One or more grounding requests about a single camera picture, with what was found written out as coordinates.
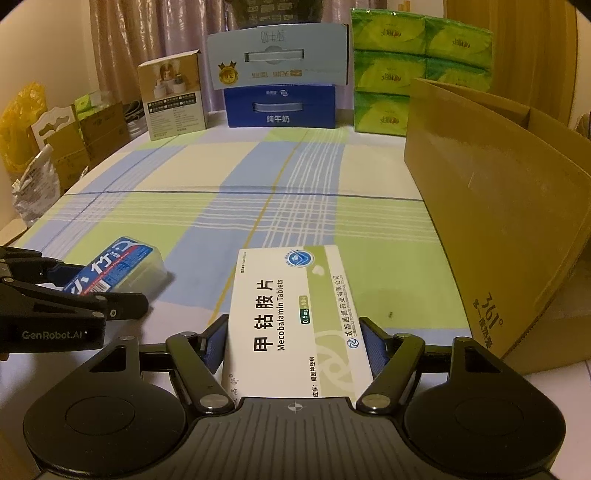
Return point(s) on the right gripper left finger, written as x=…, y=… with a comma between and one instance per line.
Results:
x=196, y=358

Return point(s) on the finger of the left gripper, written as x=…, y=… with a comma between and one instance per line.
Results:
x=31, y=266
x=24, y=300

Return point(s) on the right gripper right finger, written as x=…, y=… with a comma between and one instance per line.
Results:
x=394, y=362

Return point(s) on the blue floss pick box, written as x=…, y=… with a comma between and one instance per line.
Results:
x=125, y=266

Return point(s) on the white Mecobalamin tablet box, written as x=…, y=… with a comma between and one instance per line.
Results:
x=293, y=330

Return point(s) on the crumpled silver plastic bag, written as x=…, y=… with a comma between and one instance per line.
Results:
x=38, y=189

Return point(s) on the brown cardboard boxes stack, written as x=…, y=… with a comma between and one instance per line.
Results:
x=80, y=142

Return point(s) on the yellow plastic bag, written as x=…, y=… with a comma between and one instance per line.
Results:
x=18, y=144

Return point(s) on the large open cardboard box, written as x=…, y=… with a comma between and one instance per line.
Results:
x=508, y=190

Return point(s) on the white humidifier product box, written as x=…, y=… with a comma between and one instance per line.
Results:
x=171, y=95

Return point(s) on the purple curtain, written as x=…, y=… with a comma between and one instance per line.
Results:
x=127, y=33

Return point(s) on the dark blue milk carton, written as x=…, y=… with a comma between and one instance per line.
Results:
x=281, y=105

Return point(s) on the green tissue pack stack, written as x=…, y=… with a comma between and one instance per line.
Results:
x=392, y=49

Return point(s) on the light blue milk carton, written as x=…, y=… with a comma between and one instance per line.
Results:
x=305, y=53

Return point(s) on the black food container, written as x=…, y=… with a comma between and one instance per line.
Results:
x=255, y=13

